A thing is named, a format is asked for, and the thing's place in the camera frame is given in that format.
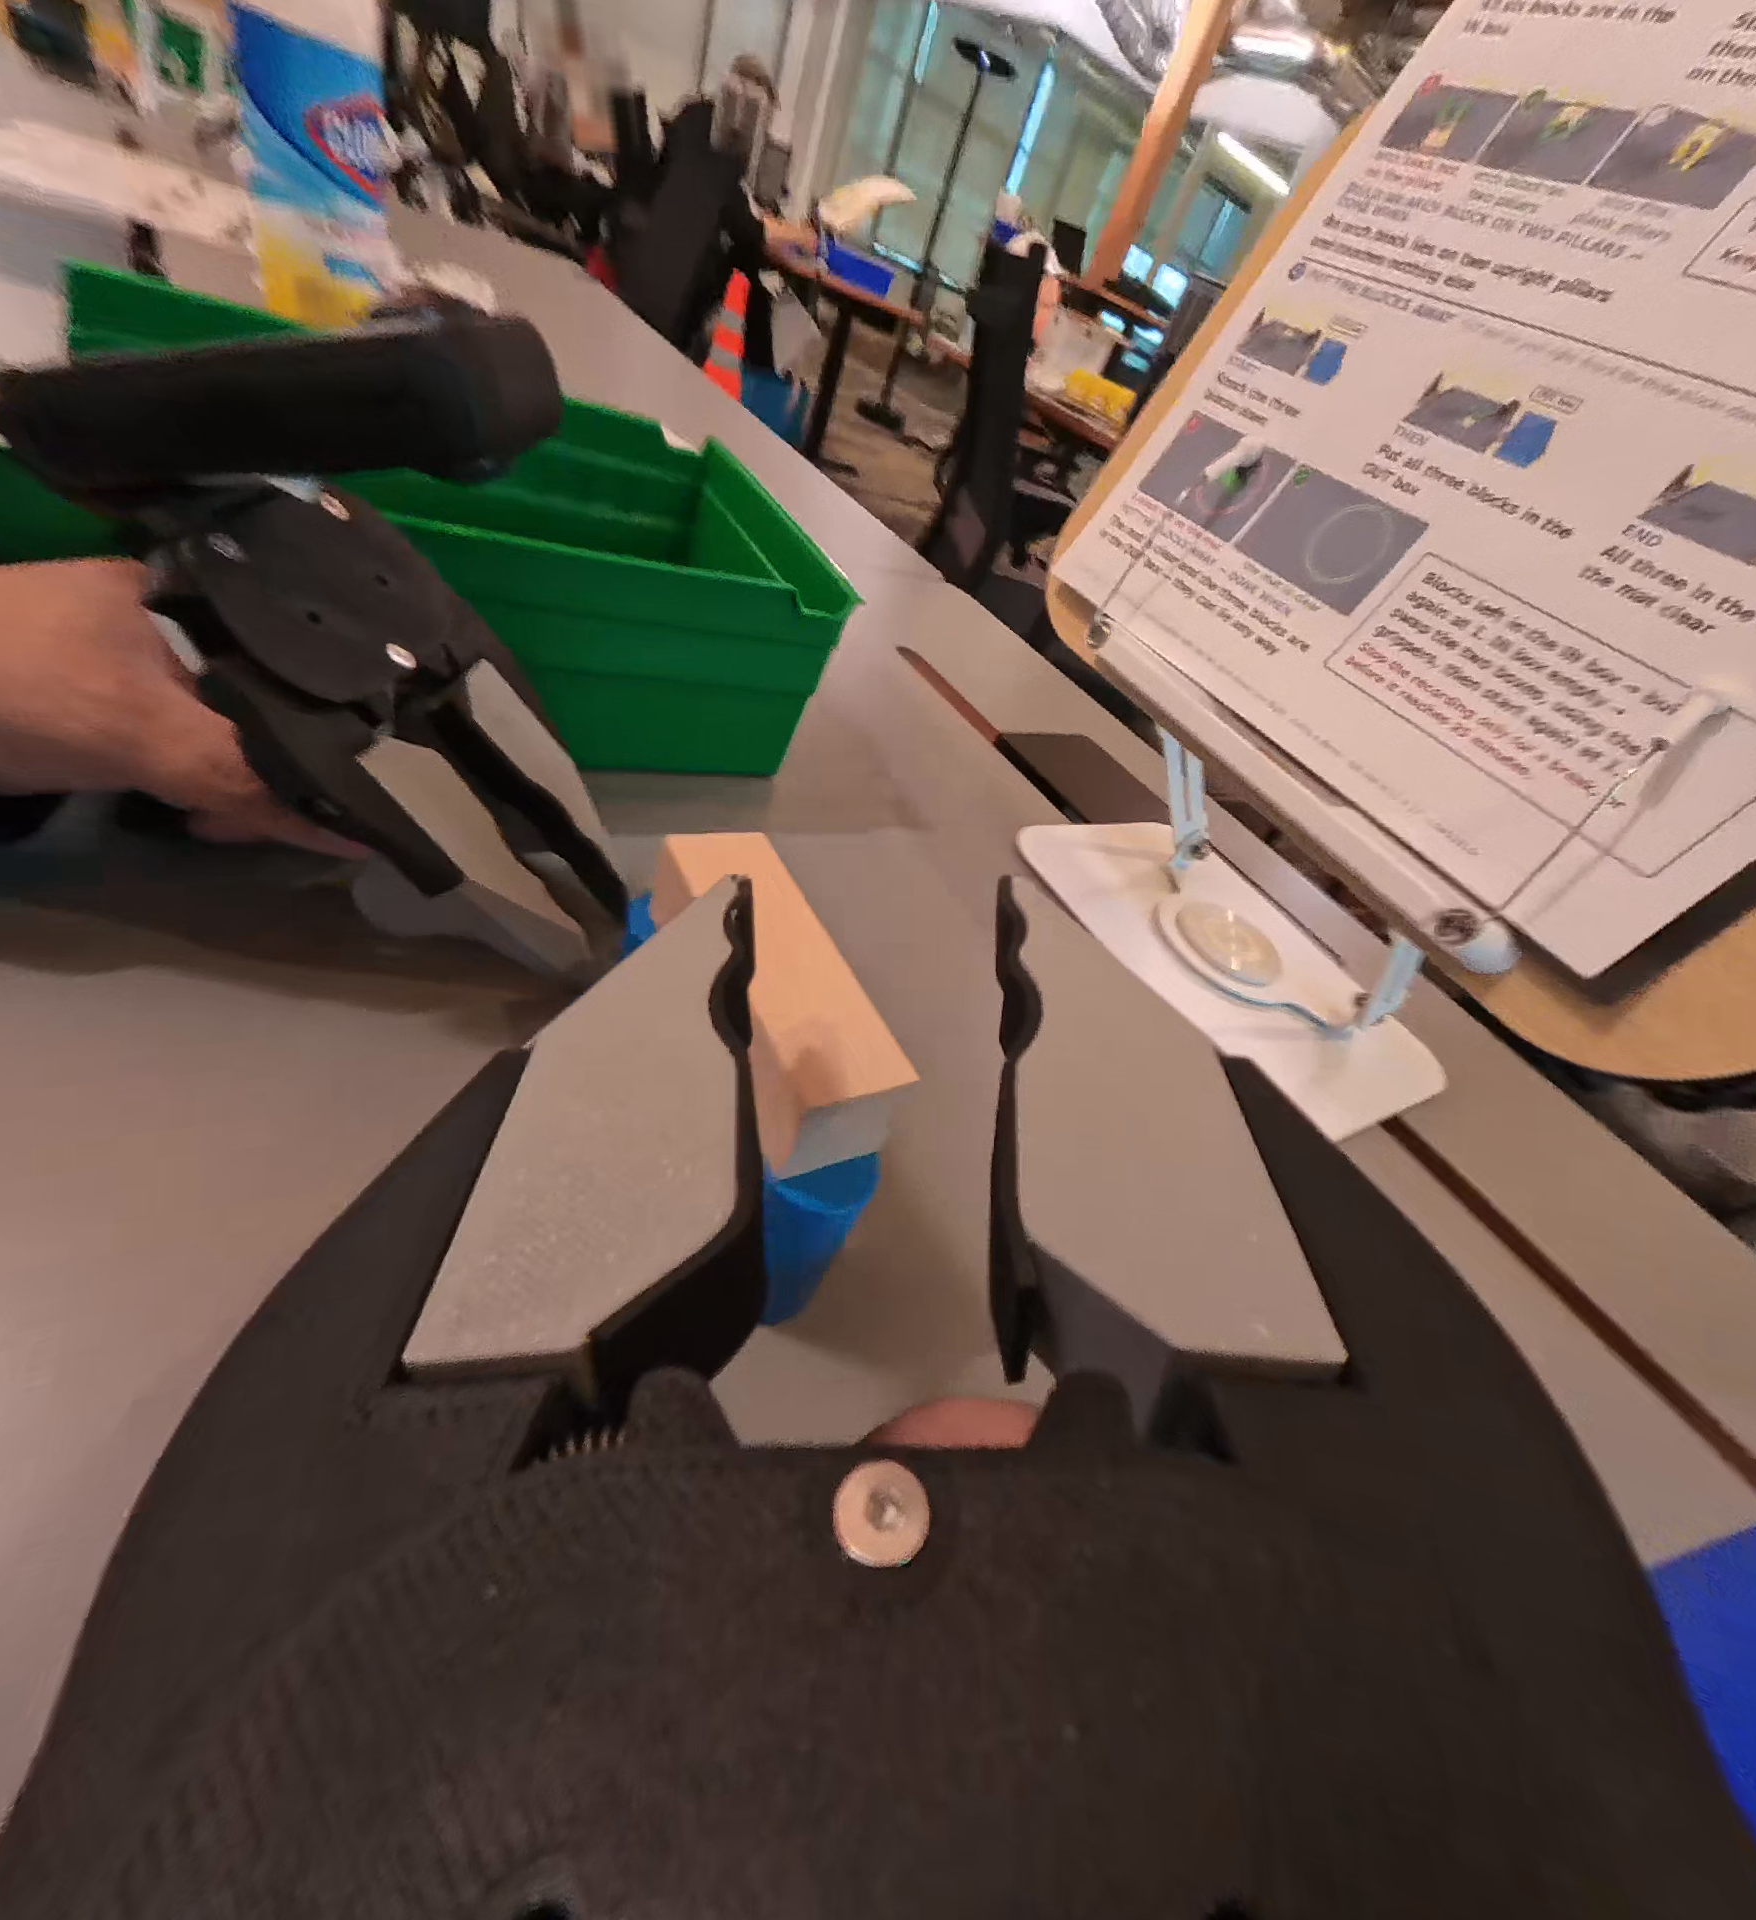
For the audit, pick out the black floor lamp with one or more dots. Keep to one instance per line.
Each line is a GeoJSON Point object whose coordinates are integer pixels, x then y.
{"type": "Point", "coordinates": [952, 195]}

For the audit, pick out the person's left hand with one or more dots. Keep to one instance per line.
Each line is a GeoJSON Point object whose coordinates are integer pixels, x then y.
{"type": "Point", "coordinates": [54, 676]}

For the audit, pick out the small blue storage bin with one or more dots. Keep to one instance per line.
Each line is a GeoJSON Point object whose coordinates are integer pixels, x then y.
{"type": "Point", "coordinates": [861, 267]}

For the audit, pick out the blue wooden cylinder block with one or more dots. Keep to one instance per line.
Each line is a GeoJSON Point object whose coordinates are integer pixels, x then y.
{"type": "Point", "coordinates": [815, 1229]}
{"type": "Point", "coordinates": [639, 923]}

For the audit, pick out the wooden beam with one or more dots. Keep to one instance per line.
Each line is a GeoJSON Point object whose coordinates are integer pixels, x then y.
{"type": "Point", "coordinates": [1155, 151]}

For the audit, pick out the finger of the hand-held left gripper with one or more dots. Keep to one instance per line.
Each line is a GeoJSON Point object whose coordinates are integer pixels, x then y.
{"type": "Point", "coordinates": [473, 870]}
{"type": "Point", "coordinates": [533, 764]}

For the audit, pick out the white document stand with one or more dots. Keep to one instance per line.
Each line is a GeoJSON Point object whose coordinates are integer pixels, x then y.
{"type": "Point", "coordinates": [1102, 883]}

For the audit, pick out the orange traffic cone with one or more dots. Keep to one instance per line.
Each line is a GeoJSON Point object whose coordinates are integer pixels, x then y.
{"type": "Point", "coordinates": [728, 350]}

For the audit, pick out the white paper sheet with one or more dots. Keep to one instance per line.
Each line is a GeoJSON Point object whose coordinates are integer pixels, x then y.
{"type": "Point", "coordinates": [870, 199]}

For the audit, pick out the disinfectant wipes canister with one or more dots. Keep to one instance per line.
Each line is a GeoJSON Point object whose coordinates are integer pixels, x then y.
{"type": "Point", "coordinates": [314, 163]}

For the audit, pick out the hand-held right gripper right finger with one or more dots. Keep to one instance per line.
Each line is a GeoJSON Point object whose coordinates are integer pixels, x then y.
{"type": "Point", "coordinates": [1163, 1201]}

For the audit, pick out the green plastic bin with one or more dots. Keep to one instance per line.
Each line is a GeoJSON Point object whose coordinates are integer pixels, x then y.
{"type": "Point", "coordinates": [668, 630]}

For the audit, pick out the black desk grommet cover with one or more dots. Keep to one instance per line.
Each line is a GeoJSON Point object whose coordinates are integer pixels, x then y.
{"type": "Point", "coordinates": [1081, 782]}

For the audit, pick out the natural wooden arch block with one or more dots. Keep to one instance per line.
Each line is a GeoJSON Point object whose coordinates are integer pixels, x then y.
{"type": "Point", "coordinates": [817, 990]}

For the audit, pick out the printed instruction sheet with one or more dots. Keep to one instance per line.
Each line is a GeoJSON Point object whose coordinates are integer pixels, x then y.
{"type": "Point", "coordinates": [1494, 449]}

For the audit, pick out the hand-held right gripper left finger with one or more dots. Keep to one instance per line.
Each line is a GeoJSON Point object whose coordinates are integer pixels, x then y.
{"type": "Point", "coordinates": [593, 1185]}

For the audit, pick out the black office chair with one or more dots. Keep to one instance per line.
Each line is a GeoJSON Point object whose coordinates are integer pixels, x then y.
{"type": "Point", "coordinates": [684, 224]}
{"type": "Point", "coordinates": [990, 419]}

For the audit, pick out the yellow containers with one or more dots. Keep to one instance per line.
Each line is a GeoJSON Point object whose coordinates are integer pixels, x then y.
{"type": "Point", "coordinates": [1101, 399]}

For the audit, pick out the wooden backing board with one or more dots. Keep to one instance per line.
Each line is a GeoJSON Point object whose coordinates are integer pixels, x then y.
{"type": "Point", "coordinates": [1643, 1035]}

